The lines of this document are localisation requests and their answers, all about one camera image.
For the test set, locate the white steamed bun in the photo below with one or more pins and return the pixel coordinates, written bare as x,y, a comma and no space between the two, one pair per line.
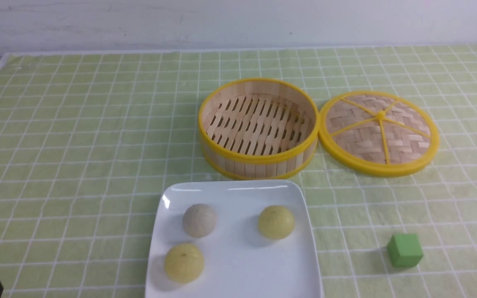
199,220

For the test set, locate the pale yellow steamed bun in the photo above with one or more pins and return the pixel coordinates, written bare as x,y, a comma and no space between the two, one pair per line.
276,222

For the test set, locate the white square plate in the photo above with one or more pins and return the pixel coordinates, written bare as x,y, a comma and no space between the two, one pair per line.
239,262

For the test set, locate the yellow rimmed bamboo steamer basket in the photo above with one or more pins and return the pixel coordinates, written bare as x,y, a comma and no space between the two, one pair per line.
258,129

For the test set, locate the yellow rimmed woven steamer lid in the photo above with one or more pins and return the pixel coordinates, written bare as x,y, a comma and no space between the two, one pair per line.
378,133

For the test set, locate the green checked tablecloth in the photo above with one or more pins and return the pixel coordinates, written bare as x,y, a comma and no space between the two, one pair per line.
89,142

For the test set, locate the green cube block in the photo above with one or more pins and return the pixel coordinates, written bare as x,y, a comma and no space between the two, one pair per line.
404,250

